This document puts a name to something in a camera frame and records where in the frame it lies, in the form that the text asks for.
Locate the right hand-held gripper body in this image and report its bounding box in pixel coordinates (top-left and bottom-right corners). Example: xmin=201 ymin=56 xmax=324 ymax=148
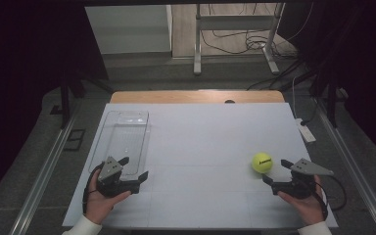
xmin=270 ymin=158 xmax=335 ymax=201

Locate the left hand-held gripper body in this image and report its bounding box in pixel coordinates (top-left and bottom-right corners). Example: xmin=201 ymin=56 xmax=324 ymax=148
xmin=95 ymin=156 xmax=141 ymax=199

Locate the yellow tennis ball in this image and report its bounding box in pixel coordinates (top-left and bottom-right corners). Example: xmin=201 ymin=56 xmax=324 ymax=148
xmin=251 ymin=152 xmax=274 ymax=174

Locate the person's right hand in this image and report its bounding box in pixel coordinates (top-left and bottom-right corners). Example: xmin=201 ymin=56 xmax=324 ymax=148
xmin=277 ymin=174 xmax=327 ymax=227

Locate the person's left hand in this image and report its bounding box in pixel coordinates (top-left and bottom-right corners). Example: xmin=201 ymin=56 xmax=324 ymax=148
xmin=83 ymin=169 xmax=132 ymax=225

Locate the clear plastic container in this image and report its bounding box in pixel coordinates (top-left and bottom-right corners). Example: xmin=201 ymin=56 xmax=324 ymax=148
xmin=88 ymin=110 xmax=151 ymax=181

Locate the white power strip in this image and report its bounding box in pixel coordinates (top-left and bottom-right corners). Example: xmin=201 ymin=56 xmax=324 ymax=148
xmin=294 ymin=117 xmax=317 ymax=144

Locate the black stand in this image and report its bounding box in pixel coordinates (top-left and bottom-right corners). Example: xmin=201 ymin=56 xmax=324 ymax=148
xmin=309 ymin=65 xmax=351 ymax=128
xmin=49 ymin=70 xmax=114 ymax=130

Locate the wooden table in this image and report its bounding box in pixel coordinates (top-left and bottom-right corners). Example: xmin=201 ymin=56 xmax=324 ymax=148
xmin=110 ymin=90 xmax=286 ymax=105

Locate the dark curtain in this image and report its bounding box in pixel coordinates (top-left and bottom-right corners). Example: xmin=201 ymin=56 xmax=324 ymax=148
xmin=0 ymin=0 xmax=110 ymax=210
xmin=277 ymin=0 xmax=376 ymax=170

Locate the white cabinet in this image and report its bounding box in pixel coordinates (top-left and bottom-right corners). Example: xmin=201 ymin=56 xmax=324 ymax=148
xmin=84 ymin=4 xmax=173 ymax=56

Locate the grey metal stand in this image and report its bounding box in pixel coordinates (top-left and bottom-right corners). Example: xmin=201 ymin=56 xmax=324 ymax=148
xmin=193 ymin=3 xmax=287 ymax=76

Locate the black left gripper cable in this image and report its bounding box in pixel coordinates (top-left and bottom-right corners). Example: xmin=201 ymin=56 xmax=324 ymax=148
xmin=81 ymin=163 xmax=105 ymax=215

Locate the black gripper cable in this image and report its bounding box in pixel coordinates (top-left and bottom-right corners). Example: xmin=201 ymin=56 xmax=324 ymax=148
xmin=81 ymin=163 xmax=105 ymax=215
xmin=312 ymin=175 xmax=348 ymax=221

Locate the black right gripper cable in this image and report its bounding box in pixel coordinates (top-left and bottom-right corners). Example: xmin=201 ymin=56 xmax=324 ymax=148
xmin=312 ymin=175 xmax=348 ymax=221

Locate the aluminium rail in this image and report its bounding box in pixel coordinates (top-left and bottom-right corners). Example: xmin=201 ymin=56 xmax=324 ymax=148
xmin=8 ymin=117 xmax=76 ymax=235
xmin=312 ymin=97 xmax=376 ymax=235

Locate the black power cable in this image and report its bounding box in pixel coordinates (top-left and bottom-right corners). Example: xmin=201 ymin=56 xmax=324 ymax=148
xmin=300 ymin=97 xmax=321 ymax=127

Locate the white cable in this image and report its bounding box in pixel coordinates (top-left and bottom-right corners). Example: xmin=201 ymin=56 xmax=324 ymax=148
xmin=291 ymin=76 xmax=300 ymax=120

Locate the tangle of black floor cables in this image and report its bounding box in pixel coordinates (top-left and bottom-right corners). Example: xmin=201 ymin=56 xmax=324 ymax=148
xmin=200 ymin=3 xmax=315 ymax=57

